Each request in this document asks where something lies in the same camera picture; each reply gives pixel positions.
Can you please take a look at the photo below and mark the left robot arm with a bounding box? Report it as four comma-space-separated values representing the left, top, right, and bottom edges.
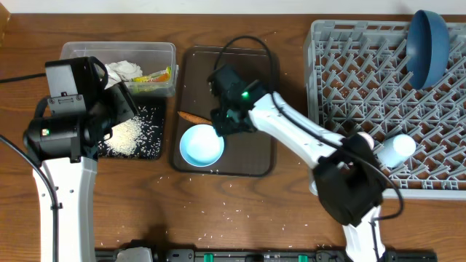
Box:
23, 57, 139, 261

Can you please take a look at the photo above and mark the clear plastic bin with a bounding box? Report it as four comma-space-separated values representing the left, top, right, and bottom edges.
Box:
60, 41, 178, 98

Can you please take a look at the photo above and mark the light blue cup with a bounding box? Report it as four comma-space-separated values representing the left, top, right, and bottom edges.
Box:
376, 134, 416, 168

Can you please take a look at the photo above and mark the white rice pile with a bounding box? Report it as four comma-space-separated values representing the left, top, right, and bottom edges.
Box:
103, 107, 162, 157

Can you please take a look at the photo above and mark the white tissue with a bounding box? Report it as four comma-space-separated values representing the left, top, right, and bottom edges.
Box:
105, 60, 143, 88

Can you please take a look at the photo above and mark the black rectangular tray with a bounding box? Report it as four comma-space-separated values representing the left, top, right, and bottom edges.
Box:
96, 95, 167, 162

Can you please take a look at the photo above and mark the orange carrot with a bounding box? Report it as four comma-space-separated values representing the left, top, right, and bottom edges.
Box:
178, 111, 212, 125

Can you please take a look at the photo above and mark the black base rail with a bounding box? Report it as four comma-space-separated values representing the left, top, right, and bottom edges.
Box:
94, 239, 438, 262

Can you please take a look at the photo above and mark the light blue bowl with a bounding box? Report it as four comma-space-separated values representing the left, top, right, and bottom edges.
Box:
179, 124, 225, 167

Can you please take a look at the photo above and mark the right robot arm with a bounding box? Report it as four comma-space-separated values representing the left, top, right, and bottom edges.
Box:
208, 65, 386, 261

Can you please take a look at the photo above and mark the grey dishwasher rack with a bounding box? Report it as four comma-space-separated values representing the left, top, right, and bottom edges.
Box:
304, 20, 465, 200

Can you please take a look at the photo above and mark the pink cup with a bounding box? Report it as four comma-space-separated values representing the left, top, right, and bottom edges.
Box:
358, 132, 375, 150

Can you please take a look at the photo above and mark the dark blue plate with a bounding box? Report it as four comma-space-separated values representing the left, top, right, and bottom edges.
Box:
406, 10, 450, 90

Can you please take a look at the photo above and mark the yellow green snack wrapper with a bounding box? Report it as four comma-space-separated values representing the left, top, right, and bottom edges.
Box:
131, 66, 172, 83

